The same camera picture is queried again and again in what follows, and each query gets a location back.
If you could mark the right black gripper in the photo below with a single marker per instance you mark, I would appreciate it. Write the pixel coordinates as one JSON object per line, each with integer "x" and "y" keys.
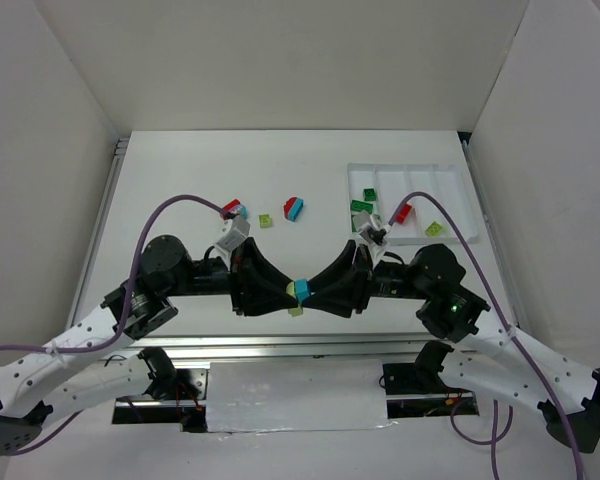
{"x": 362, "y": 278}

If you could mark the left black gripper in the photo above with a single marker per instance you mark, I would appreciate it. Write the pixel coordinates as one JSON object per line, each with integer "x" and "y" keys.
{"x": 237, "y": 279}

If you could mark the yellow and blue lego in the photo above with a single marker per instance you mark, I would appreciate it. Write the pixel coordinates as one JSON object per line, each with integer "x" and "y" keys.
{"x": 300, "y": 291}

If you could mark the long green lego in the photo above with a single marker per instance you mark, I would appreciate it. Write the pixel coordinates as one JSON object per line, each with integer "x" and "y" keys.
{"x": 360, "y": 206}

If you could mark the red flower lego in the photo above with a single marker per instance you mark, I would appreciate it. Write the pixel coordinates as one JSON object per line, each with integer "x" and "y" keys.
{"x": 402, "y": 214}

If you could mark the small green square lego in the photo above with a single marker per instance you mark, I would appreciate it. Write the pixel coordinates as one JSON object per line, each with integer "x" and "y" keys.
{"x": 369, "y": 195}

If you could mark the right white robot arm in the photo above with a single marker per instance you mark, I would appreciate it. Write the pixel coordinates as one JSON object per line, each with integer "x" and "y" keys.
{"x": 472, "y": 349}

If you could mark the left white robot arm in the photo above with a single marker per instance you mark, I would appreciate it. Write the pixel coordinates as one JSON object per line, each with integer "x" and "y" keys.
{"x": 69, "y": 374}

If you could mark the light green small lego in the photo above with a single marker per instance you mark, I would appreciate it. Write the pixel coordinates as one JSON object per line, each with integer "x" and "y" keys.
{"x": 265, "y": 221}

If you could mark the red and blue lego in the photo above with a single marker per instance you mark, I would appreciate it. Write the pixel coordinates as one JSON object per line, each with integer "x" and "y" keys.
{"x": 292, "y": 208}

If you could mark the red lego with blue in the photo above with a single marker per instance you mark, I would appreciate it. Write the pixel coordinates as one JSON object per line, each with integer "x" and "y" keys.
{"x": 235, "y": 208}

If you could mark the white taped cover plate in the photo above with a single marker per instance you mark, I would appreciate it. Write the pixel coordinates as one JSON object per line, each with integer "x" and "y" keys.
{"x": 295, "y": 396}

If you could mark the white divided tray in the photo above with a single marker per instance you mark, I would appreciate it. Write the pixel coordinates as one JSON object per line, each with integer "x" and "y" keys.
{"x": 393, "y": 182}

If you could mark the aluminium rail frame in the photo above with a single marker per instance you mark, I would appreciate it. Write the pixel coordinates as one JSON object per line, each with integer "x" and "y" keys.
{"x": 161, "y": 172}

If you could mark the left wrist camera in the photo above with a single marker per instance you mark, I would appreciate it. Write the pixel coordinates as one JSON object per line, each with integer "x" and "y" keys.
{"x": 233, "y": 233}

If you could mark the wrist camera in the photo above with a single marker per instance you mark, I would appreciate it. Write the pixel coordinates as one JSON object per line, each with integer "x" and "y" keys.
{"x": 373, "y": 234}
{"x": 233, "y": 233}

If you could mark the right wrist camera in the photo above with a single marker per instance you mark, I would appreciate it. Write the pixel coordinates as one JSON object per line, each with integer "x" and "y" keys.
{"x": 373, "y": 234}

